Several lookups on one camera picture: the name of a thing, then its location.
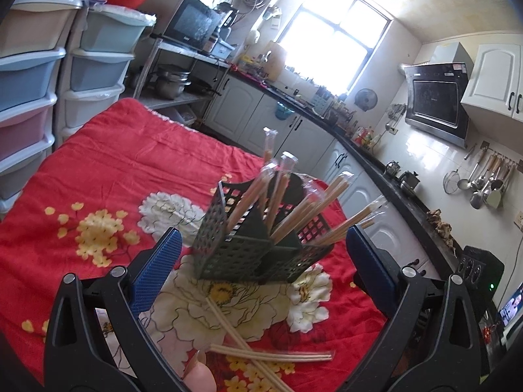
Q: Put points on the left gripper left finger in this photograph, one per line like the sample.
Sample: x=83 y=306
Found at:
x=76 y=355

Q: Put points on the beige plastic drawer tower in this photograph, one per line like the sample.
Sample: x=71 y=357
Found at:
x=33 y=45

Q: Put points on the red floral blanket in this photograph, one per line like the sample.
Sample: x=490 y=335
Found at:
x=110 y=191

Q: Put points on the hanging ladles and strainers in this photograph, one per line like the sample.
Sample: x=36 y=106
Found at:
x=489 y=180

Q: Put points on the wooden chopsticks pair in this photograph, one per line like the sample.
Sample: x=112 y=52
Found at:
x=259 y=184

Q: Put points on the black plastic utensil basket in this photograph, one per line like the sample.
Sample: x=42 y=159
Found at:
x=246 y=253

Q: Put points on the metal shelf rack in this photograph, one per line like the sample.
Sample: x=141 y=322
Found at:
x=172 y=75

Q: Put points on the white lower kitchen cabinets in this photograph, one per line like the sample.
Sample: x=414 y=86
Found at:
x=241 y=111

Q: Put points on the black range hood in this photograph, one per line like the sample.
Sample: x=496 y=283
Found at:
x=434 y=106

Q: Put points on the black microwave oven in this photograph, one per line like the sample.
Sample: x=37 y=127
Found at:
x=192 y=24

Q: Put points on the blue plastic drawer tower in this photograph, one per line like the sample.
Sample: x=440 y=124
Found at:
x=99 y=50

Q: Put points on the kitchen window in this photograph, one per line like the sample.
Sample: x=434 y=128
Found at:
x=330 y=41

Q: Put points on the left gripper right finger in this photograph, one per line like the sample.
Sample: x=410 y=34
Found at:
x=431 y=338

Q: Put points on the wrapped chopsticks on blanket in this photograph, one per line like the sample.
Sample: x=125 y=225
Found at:
x=271 y=356

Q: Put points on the white upper wall cabinet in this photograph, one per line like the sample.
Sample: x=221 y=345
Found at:
x=495 y=84

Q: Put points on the person's left hand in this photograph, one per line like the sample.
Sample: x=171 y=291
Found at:
x=197 y=375

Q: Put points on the wrapped chopsticks crossing pair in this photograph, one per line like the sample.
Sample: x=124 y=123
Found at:
x=273 y=379

